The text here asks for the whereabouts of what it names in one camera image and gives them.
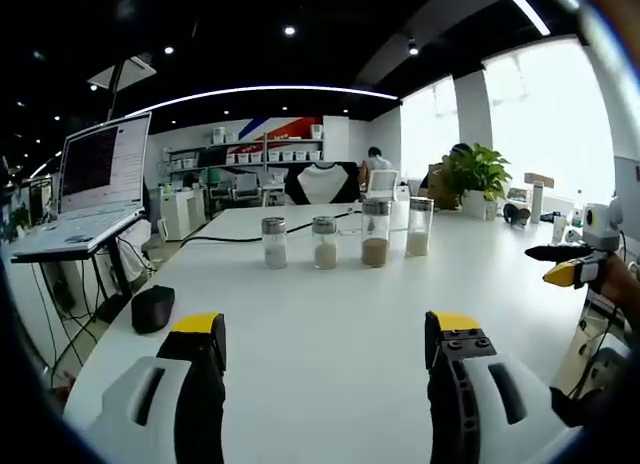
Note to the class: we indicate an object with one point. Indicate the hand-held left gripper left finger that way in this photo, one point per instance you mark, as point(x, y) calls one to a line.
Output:
point(150, 409)

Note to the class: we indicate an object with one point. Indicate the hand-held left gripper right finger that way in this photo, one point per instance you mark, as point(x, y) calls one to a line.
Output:
point(480, 409)

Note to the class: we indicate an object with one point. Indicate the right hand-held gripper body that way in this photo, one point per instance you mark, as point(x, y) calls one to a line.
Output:
point(602, 226)

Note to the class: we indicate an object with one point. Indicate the tall white-powder seasoning bottle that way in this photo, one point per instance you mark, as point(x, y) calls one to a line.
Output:
point(419, 239)

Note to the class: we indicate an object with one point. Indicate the tall brown-powder seasoning bottle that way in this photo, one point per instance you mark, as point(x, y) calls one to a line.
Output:
point(375, 246)

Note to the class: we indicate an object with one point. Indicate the short white-powder seasoning bottle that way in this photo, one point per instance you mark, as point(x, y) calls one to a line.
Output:
point(275, 249)

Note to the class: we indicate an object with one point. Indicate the short beige-grain seasoning bottle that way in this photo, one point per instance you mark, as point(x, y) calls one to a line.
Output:
point(325, 251)

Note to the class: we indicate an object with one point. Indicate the white thermos bottle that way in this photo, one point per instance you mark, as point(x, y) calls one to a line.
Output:
point(536, 201)

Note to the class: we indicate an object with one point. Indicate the person's right hand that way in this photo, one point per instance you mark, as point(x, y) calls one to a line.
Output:
point(622, 281)

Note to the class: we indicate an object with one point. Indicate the white cup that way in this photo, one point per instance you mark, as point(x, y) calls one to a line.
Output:
point(559, 231)

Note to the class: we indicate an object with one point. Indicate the black headphones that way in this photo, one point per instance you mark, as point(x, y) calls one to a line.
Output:
point(515, 215)

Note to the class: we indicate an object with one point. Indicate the cardboard box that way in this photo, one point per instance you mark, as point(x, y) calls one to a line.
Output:
point(539, 179)

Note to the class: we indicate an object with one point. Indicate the black pouch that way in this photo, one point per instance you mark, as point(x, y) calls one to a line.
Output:
point(152, 309)

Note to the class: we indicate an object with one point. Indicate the green potted plant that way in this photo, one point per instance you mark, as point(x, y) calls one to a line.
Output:
point(477, 176)

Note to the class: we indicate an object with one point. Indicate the brown paper bag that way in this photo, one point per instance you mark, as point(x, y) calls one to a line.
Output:
point(440, 186)

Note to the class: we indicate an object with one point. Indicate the black laptop stand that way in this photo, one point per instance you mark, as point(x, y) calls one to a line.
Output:
point(112, 279)

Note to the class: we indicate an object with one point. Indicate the small white monitor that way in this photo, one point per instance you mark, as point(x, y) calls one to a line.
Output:
point(384, 184)

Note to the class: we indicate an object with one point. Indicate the white cabinet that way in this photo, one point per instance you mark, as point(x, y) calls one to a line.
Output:
point(182, 211)

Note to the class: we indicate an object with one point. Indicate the white laptop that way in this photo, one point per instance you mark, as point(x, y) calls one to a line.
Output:
point(95, 184)

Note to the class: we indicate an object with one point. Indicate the grey office chair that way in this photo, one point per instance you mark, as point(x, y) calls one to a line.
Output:
point(247, 188)

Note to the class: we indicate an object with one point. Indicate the chair with black-white shirt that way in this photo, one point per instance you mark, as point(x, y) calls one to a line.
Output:
point(322, 184)

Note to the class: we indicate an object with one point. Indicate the shelf with white bins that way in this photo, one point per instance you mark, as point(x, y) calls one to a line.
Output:
point(250, 151)

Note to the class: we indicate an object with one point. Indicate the linear ceiling light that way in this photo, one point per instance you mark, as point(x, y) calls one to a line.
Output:
point(260, 92)

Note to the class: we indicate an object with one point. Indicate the ceiling air conditioner unit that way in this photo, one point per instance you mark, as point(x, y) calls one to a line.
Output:
point(125, 71)

